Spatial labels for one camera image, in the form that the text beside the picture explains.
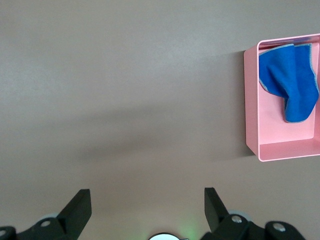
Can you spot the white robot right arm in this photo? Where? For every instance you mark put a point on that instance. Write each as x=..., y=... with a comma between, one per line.
x=162, y=237

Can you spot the pink plastic bin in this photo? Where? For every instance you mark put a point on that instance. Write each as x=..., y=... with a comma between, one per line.
x=251, y=100

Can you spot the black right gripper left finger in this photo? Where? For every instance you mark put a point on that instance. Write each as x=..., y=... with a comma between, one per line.
x=75, y=215

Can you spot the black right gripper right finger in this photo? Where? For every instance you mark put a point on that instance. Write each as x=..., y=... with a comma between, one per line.
x=215, y=215

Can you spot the blue cloth with grey hem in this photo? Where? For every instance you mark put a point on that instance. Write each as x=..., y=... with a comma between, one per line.
x=290, y=80

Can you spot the brown table cover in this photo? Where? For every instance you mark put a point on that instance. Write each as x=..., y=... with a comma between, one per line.
x=100, y=87

